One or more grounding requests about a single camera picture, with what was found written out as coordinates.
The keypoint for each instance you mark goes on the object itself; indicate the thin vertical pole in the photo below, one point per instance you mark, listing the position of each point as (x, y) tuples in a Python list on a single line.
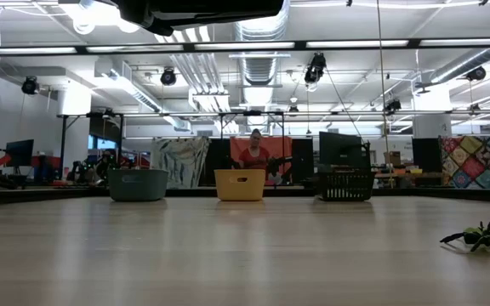
[(382, 85)]

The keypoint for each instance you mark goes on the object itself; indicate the white round column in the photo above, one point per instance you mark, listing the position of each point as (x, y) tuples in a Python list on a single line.
[(432, 123)]

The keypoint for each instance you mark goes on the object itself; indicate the person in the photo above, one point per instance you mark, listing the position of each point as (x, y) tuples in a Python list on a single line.
[(106, 163), (254, 157)]

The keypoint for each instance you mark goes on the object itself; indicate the black upright panel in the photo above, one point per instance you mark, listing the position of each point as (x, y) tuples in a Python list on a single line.
[(425, 154)]

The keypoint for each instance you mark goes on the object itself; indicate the silver ribbed ceiling duct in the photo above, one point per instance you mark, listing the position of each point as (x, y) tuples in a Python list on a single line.
[(260, 68)]

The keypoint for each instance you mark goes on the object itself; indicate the brown cardboard box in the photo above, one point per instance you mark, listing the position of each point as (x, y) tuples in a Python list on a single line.
[(394, 158)]

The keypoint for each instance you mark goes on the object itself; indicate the white green patterned cloth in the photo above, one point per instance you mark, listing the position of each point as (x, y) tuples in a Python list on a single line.
[(181, 159)]

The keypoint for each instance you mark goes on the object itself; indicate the large black computer monitor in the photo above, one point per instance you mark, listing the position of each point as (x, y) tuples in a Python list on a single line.
[(340, 149)]

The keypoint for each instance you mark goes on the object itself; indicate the red cloth backdrop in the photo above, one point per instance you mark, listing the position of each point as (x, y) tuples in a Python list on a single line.
[(281, 146)]

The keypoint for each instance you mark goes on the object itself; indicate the yellow plastic bin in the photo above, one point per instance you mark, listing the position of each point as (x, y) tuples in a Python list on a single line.
[(240, 191)]

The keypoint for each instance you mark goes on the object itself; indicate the white rectangular ceiling duct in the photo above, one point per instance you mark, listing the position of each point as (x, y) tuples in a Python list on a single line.
[(136, 91)]

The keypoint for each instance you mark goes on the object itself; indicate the black overhead light bar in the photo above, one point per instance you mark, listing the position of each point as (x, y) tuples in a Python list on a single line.
[(355, 43)]

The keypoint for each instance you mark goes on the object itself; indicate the small black computer monitor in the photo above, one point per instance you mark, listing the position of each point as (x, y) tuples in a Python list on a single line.
[(18, 153)]

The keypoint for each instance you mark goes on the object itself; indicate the black hanging camera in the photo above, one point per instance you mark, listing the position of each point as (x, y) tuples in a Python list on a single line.
[(168, 76), (30, 85), (476, 73), (393, 105), (315, 68)]

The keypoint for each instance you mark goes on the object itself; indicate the black wall screen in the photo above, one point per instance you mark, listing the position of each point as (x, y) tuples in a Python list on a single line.
[(104, 127)]

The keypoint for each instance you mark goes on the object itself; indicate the colourful patchwork quilt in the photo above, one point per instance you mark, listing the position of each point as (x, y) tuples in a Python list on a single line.
[(479, 161)]

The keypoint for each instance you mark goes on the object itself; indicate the black backdrop panel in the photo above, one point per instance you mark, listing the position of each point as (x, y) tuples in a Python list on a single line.
[(302, 155), (218, 157)]

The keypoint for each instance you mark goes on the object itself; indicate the black background robot arm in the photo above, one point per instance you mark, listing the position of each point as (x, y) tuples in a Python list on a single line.
[(277, 163)]

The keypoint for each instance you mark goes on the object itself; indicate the black slotted plastic basket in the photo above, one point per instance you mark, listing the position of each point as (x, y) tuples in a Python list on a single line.
[(345, 187)]

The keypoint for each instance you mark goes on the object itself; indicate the teal plastic bin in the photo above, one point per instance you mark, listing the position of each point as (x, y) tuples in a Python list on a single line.
[(138, 185)]

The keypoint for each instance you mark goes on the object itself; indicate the black plastic toy spider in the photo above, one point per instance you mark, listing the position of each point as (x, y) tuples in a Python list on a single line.
[(483, 240)]

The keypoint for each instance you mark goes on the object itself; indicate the grey round ceiling duct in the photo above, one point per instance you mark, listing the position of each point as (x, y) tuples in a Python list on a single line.
[(462, 64)]

